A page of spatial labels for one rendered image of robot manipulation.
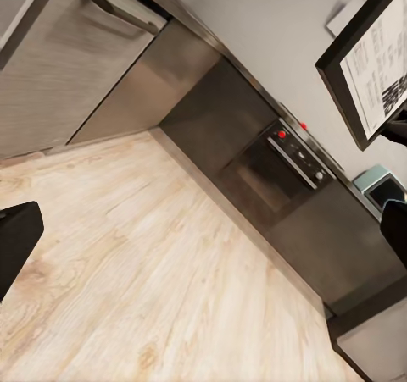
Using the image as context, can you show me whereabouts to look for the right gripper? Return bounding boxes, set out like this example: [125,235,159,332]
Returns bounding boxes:
[382,110,407,146]

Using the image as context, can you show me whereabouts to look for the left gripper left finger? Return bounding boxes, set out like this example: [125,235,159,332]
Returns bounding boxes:
[0,201,44,302]

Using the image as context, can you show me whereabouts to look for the poster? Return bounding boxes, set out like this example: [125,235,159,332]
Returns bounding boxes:
[315,0,407,151]

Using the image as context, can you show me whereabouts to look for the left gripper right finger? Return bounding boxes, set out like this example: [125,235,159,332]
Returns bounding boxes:
[380,201,407,269]

